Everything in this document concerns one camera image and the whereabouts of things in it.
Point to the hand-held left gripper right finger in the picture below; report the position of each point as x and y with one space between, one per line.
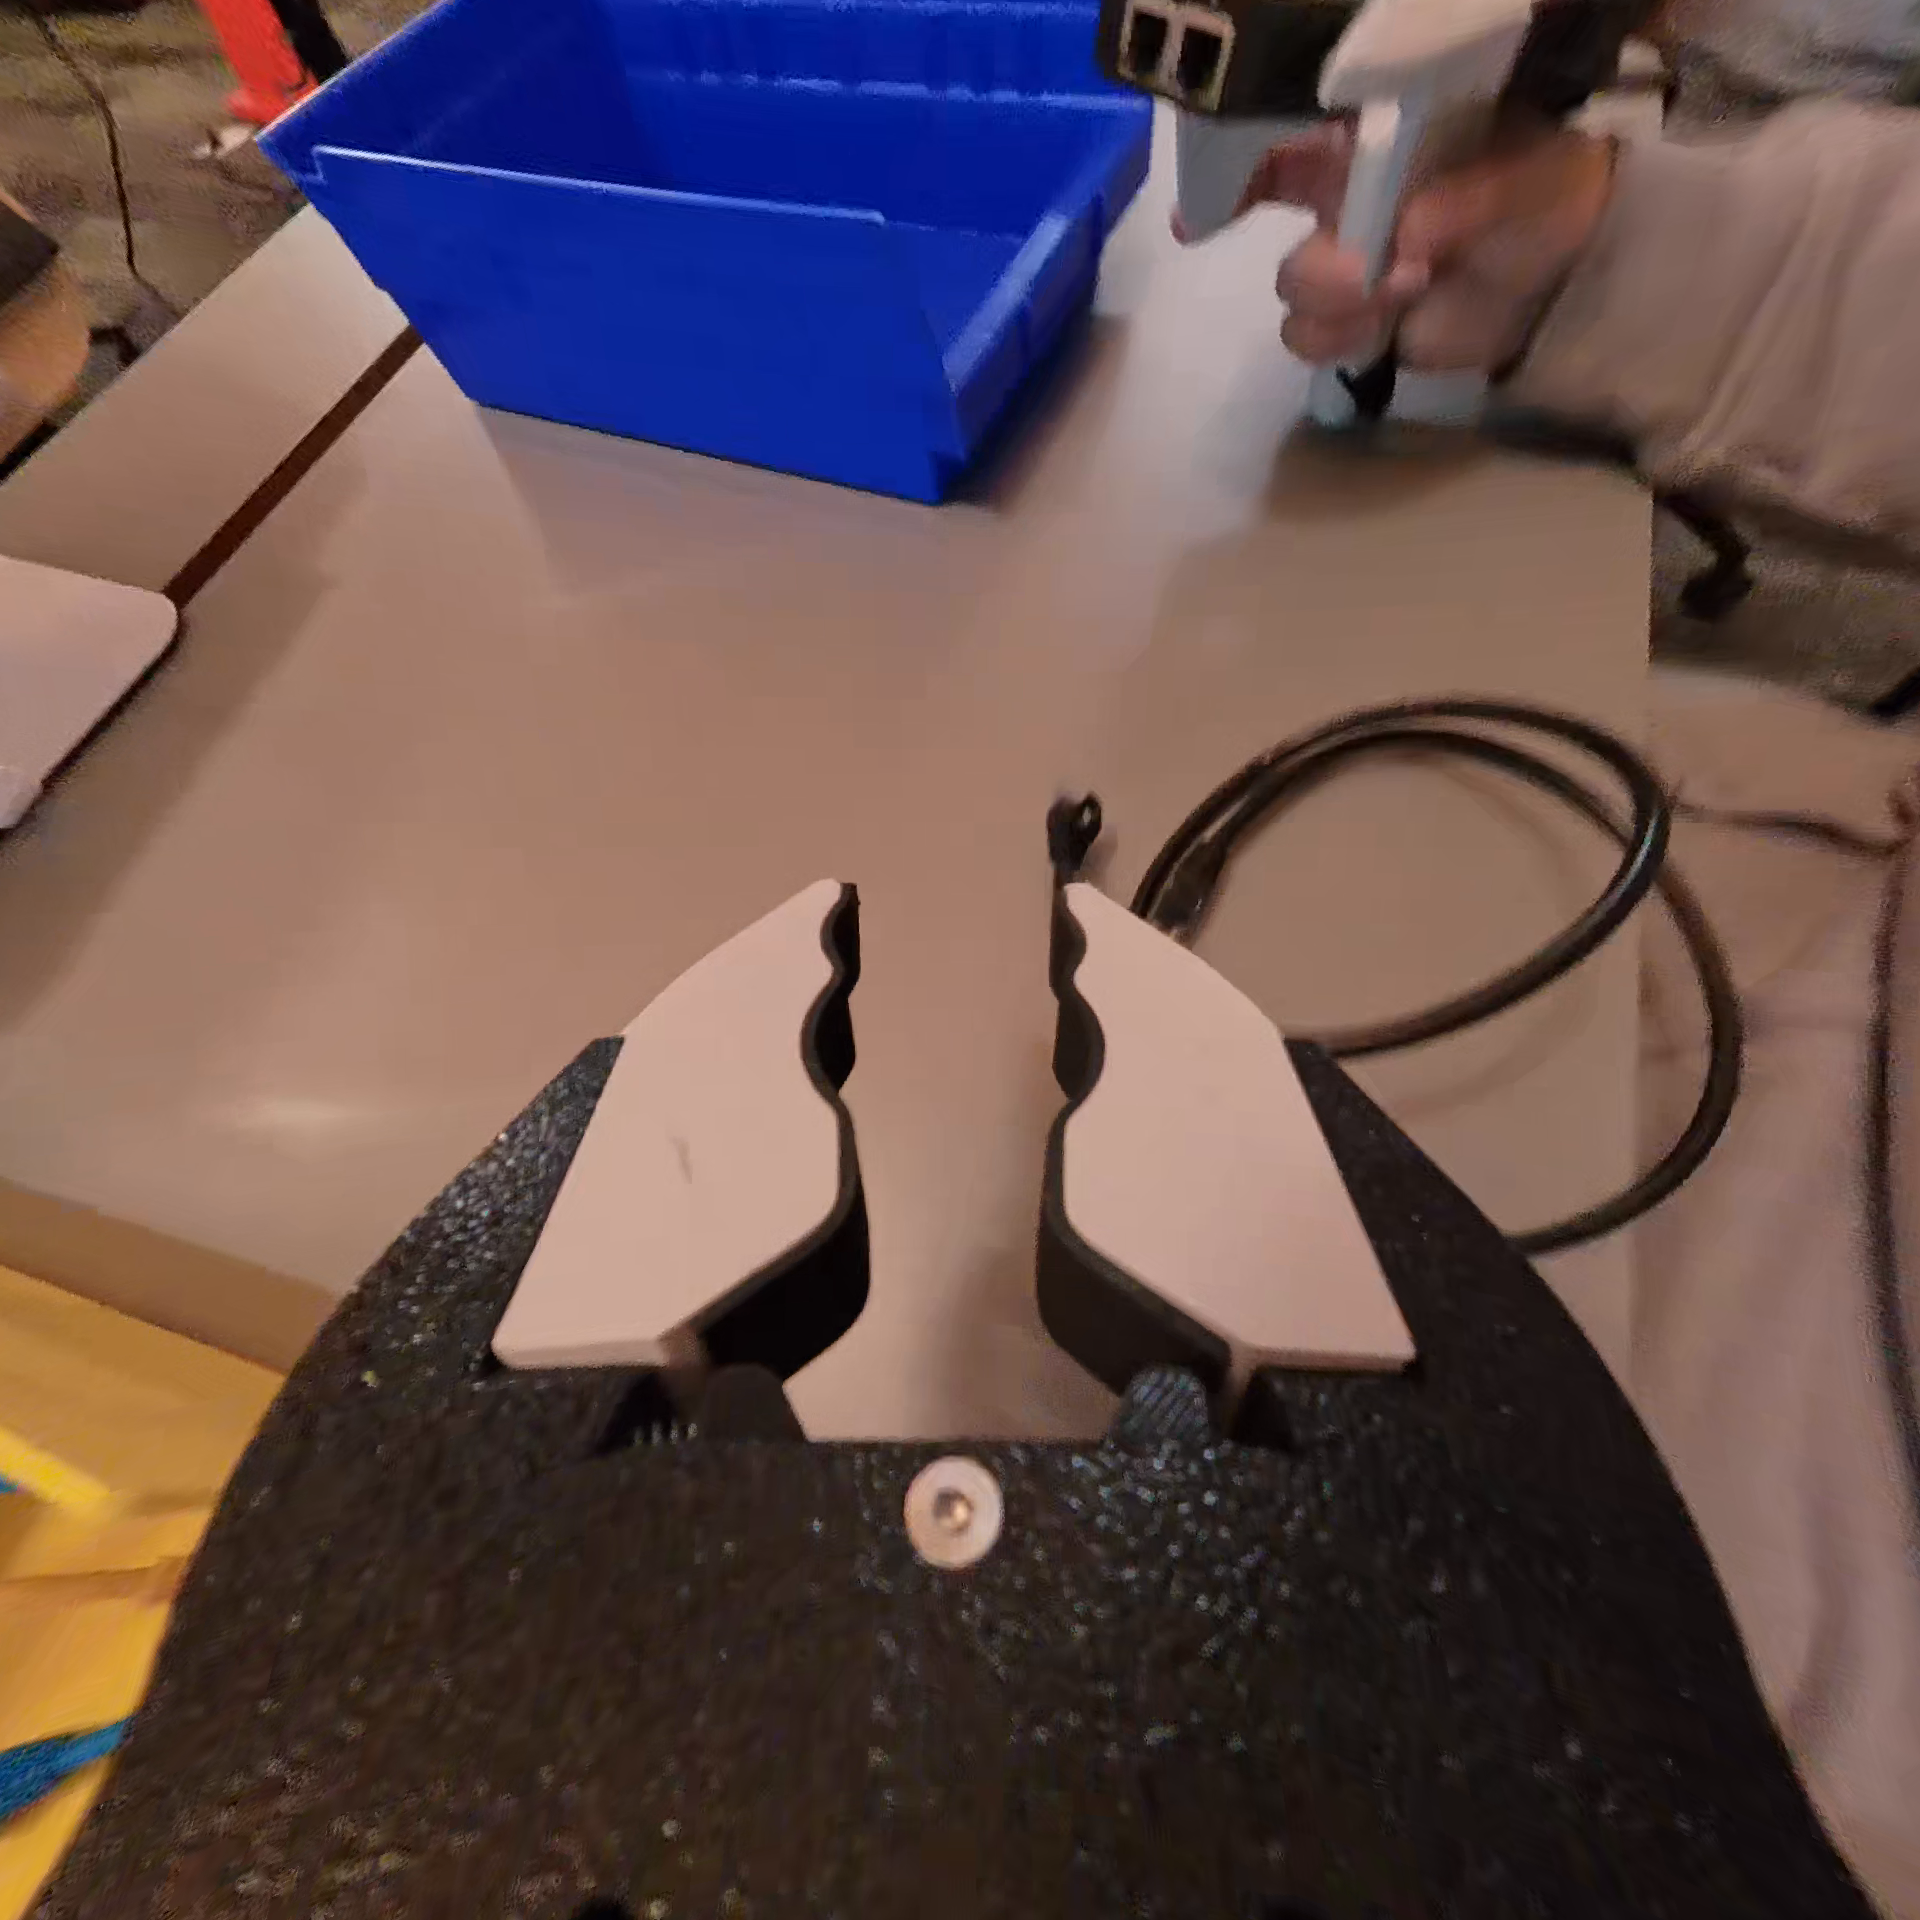
1201 1184

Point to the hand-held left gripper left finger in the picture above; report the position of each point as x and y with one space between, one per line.
704 1171

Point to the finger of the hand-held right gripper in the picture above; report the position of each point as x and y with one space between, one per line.
1440 38
1215 166

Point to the black network splitter box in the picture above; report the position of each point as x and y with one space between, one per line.
1201 53

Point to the blue plastic bin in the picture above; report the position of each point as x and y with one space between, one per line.
721 242

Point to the yellow plastic bin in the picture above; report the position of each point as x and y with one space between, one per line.
90 1501

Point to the person's right forearm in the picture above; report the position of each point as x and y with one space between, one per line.
1770 300

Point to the person's right hand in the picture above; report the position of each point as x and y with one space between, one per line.
1440 242

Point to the person's beige sweater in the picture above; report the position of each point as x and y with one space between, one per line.
1785 1349

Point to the red clamp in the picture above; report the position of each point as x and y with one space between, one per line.
254 61

